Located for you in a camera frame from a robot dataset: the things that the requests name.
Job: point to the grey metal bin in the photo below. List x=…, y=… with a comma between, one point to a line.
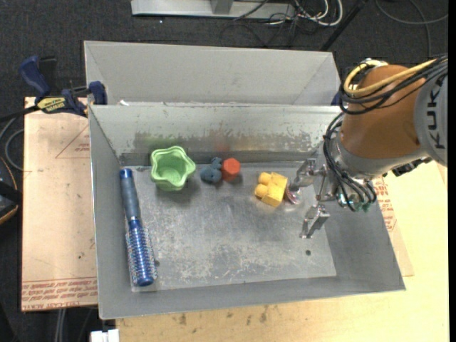
x=231, y=233

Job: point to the blue round hairbrush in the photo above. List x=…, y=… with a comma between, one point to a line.
x=137, y=233

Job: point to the blue-grey toy animal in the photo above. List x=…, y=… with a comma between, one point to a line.
x=211, y=174

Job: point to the black cylinder on white bracket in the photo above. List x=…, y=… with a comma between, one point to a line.
x=409, y=167

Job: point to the green star-shaped cup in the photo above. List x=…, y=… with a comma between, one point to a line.
x=171, y=171

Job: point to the brown cardboard board, red print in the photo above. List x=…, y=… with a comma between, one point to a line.
x=53, y=191

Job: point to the red hexagonal block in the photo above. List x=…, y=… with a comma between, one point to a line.
x=231, y=169

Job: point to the yellow toy building brick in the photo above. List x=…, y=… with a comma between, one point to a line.
x=272, y=189

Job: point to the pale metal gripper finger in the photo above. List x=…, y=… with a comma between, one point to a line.
x=315, y=219
x=309, y=171

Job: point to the pink striped small object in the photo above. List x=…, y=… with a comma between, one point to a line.
x=293, y=196

